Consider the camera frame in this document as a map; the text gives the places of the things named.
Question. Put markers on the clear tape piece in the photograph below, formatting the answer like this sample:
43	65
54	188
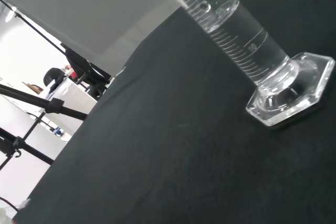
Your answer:
25	203

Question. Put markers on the black office chair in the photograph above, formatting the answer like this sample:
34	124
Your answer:
53	75

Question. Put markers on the black bench cloth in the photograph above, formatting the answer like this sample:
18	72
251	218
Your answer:
183	142

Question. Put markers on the black tripod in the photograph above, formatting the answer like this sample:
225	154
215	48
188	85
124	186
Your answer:
56	106

